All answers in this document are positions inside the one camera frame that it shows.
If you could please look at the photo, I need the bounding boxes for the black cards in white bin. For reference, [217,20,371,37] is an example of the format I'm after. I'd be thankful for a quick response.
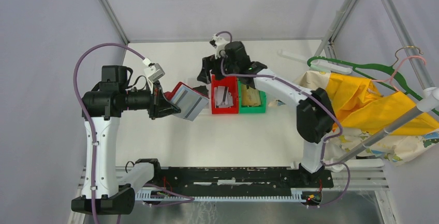
[192,85,210,98]

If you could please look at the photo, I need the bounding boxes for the red leather card holder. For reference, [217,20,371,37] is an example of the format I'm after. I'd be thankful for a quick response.
[164,82,211,123]

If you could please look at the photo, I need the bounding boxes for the white hanger rack stand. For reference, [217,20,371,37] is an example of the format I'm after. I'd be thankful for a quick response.
[277,48,439,172]

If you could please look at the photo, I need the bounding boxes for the yellow patterned cloth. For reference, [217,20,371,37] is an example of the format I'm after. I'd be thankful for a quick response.
[269,70,439,167]

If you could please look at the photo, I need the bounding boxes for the red plastic bin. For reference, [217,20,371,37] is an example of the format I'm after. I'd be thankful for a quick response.
[210,75,239,115]

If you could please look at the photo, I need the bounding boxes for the green plastic bin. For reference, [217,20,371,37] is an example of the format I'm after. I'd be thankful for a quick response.
[238,81,267,114]

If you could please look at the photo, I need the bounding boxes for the pink clothes hanger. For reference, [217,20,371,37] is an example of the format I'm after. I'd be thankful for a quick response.
[372,46,426,84]

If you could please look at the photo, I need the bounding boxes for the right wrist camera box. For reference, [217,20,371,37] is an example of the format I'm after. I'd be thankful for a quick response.
[209,35,229,58]

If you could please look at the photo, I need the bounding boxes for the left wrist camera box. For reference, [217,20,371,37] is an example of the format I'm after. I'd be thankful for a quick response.
[142,58,165,83]

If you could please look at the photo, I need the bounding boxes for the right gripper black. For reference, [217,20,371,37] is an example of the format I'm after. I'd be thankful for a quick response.
[198,50,240,84]

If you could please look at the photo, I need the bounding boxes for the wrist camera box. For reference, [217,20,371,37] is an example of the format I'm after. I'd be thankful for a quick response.
[142,58,165,83]
[209,35,229,58]

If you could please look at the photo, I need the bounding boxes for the white cable duct strip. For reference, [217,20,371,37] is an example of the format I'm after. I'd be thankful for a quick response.
[135,188,306,203]

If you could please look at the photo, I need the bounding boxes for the white plastic bin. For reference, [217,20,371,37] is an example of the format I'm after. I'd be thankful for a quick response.
[184,77,211,115]

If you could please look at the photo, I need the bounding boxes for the green clothes hanger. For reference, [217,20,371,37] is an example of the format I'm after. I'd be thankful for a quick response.
[305,56,423,100]

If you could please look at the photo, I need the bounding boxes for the gold cards in green bin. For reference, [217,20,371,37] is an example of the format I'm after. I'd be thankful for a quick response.
[240,85,262,107]

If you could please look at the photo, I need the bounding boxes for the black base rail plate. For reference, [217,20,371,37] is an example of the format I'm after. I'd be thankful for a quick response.
[148,167,334,197]

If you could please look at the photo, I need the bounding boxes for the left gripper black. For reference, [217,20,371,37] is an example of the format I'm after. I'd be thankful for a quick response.
[120,79,181,120]

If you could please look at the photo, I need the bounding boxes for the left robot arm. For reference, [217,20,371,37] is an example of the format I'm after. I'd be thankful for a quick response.
[71,66,181,215]

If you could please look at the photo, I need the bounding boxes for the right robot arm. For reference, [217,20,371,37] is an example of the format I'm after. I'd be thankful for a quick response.
[197,37,337,187]

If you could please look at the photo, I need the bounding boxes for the white cards in red bin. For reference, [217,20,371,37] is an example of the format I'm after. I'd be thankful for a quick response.
[214,86,234,109]

